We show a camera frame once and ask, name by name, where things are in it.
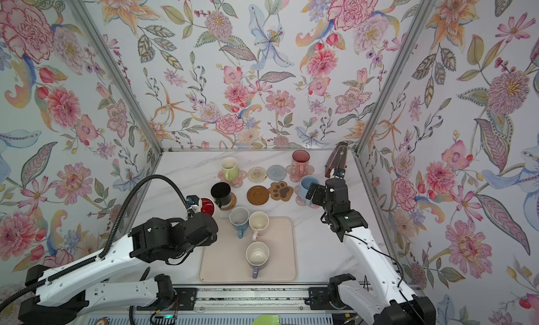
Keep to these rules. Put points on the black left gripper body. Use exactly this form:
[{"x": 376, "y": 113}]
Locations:
[{"x": 185, "y": 251}]

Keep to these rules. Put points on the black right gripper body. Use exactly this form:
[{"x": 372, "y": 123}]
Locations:
[{"x": 321, "y": 199}]

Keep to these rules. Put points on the light blue mug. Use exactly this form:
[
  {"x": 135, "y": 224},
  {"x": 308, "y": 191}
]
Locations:
[{"x": 304, "y": 186}]

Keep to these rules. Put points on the red inside white mug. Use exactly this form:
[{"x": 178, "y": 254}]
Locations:
[{"x": 207, "y": 206}]

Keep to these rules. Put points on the pink mug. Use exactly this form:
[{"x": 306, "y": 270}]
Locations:
[{"x": 300, "y": 157}]

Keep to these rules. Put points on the black mug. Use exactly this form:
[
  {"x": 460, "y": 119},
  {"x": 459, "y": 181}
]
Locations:
[{"x": 222, "y": 195}]

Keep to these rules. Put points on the cream white mug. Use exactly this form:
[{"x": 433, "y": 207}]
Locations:
[{"x": 258, "y": 222}]

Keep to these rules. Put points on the white mug purple handle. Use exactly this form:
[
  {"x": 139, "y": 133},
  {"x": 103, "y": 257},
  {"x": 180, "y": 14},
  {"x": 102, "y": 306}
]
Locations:
[{"x": 257, "y": 256}]

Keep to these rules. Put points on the white mug green outside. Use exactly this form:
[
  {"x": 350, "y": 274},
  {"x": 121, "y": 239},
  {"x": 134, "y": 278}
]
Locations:
[{"x": 230, "y": 168}]

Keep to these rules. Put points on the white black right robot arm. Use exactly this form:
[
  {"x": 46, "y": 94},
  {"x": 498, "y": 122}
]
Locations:
[{"x": 390, "y": 300}]

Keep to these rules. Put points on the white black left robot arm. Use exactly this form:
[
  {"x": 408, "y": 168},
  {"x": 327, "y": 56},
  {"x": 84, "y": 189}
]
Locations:
[{"x": 63, "y": 293}]

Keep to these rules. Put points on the pink flower coaster front right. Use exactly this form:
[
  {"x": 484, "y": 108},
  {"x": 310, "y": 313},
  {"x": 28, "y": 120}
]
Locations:
[{"x": 300, "y": 201}]

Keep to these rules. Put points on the pink flower coaster back right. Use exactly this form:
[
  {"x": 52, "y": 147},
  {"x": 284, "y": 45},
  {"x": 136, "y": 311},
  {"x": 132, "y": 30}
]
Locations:
[{"x": 298, "y": 171}]

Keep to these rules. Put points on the cork paw print coaster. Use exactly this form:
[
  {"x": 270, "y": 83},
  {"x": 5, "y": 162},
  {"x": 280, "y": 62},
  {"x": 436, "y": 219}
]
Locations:
[{"x": 280, "y": 191}]

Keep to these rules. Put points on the light blue woven coaster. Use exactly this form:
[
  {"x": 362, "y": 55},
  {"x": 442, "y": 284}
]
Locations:
[{"x": 276, "y": 173}]

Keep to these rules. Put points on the round rattan woven coaster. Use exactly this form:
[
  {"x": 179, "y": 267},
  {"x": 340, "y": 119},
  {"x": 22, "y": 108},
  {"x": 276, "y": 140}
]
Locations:
[{"x": 231, "y": 204}]

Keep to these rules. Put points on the round brown wooden coaster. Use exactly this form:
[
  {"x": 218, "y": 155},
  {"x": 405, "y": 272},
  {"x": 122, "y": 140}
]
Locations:
[{"x": 258, "y": 195}]

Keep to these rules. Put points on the multicolour zigzag woven coaster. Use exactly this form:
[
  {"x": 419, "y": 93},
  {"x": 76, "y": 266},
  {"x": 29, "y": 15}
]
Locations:
[{"x": 257, "y": 174}]

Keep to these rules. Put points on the red-brown wooden metronome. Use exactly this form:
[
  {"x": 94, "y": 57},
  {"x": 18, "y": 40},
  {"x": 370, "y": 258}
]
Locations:
[{"x": 336, "y": 164}]

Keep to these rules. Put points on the beige serving tray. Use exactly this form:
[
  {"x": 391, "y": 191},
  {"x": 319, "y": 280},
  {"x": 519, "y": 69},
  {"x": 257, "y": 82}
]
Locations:
[{"x": 225, "y": 261}]

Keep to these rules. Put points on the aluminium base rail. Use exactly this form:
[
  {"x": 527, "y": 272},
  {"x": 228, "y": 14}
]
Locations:
[{"x": 273, "y": 302}]

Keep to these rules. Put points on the green object below rail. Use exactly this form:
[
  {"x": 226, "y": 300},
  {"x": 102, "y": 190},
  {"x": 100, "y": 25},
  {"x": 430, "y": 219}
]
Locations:
[{"x": 267, "y": 320}]

